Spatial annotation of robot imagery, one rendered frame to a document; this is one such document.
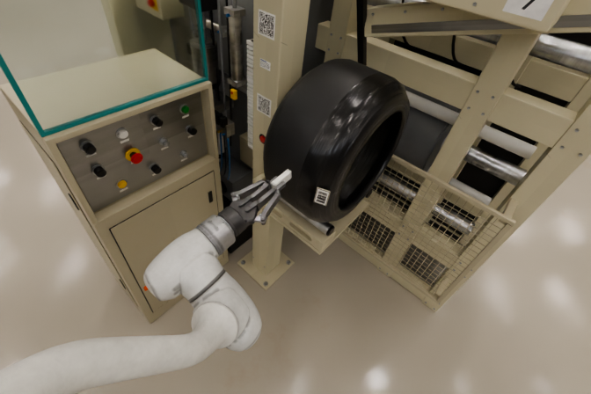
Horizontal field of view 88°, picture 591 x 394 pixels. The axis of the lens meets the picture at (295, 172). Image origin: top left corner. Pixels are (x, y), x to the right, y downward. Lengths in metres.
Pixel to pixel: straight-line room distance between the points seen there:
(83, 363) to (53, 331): 1.70
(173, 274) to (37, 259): 1.86
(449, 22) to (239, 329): 1.06
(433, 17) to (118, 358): 1.18
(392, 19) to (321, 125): 0.55
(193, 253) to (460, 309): 1.91
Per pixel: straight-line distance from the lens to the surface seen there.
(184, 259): 0.73
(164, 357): 0.60
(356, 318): 2.05
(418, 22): 1.23
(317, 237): 1.21
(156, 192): 1.35
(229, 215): 0.77
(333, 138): 0.84
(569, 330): 2.73
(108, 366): 0.55
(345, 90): 0.91
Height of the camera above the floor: 1.84
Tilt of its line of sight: 43 degrees down
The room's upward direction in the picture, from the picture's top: 8 degrees clockwise
